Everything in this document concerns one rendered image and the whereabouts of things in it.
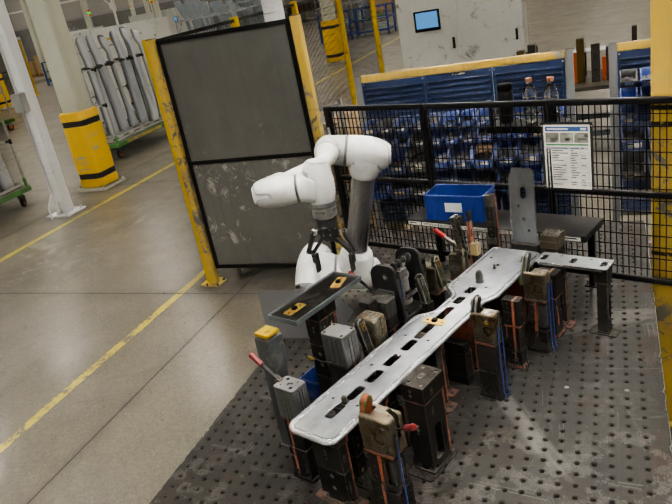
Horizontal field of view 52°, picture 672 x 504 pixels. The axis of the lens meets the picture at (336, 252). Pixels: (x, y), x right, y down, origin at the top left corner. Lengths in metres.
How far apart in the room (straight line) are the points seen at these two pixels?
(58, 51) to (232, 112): 5.13
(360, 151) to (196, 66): 2.57
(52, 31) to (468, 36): 5.38
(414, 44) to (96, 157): 4.61
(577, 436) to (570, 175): 1.24
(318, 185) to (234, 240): 3.25
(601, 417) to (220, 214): 3.73
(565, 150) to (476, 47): 6.35
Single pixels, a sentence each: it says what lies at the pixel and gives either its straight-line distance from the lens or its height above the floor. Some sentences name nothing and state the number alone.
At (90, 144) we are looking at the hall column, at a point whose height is 0.65.
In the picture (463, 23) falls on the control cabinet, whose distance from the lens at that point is 9.41.
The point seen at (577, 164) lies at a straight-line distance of 3.15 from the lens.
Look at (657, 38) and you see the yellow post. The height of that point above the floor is 1.76.
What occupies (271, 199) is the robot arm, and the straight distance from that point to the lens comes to 2.37.
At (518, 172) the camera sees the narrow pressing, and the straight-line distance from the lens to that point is 2.95.
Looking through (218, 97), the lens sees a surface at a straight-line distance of 5.19.
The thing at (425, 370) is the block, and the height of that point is 1.03.
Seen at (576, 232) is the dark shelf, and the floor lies 1.03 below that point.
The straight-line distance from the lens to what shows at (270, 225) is 5.34.
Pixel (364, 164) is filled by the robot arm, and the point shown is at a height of 1.45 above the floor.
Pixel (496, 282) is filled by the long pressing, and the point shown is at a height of 1.00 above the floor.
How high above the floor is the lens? 2.21
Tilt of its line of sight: 22 degrees down
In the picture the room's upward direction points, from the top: 11 degrees counter-clockwise
